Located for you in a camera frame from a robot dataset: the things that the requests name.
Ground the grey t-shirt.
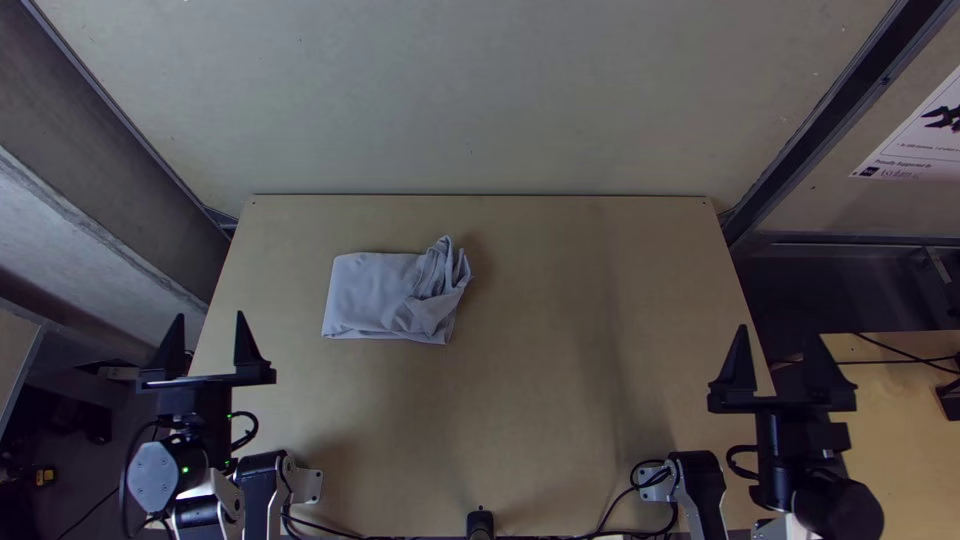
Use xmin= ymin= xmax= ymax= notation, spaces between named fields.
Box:
xmin=320 ymin=234 xmax=474 ymax=346

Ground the white paper poster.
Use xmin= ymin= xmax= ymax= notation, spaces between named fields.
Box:
xmin=848 ymin=63 xmax=960 ymax=185

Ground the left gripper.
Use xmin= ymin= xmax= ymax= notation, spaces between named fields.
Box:
xmin=134 ymin=309 xmax=277 ymax=423

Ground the black cable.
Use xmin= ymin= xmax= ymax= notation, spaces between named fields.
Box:
xmin=227 ymin=410 xmax=261 ymax=454
xmin=577 ymin=458 xmax=676 ymax=540
xmin=281 ymin=509 xmax=376 ymax=540
xmin=725 ymin=443 xmax=760 ymax=481
xmin=854 ymin=333 xmax=960 ymax=376

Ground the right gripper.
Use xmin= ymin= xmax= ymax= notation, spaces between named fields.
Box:
xmin=707 ymin=323 xmax=858 ymax=451

